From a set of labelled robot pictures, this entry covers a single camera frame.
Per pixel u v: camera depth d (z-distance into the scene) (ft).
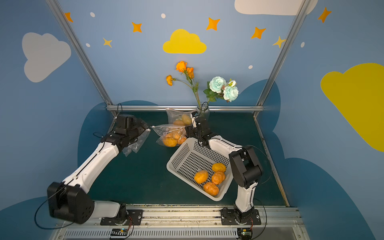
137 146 3.14
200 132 2.40
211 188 2.56
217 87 2.21
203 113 3.22
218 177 2.69
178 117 3.79
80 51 2.76
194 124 2.64
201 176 2.74
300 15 2.36
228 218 2.44
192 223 2.42
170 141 3.13
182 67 2.92
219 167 2.83
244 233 2.40
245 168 1.63
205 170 2.98
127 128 2.05
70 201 1.30
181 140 3.14
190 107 4.02
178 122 3.60
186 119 3.59
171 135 3.31
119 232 2.40
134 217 2.44
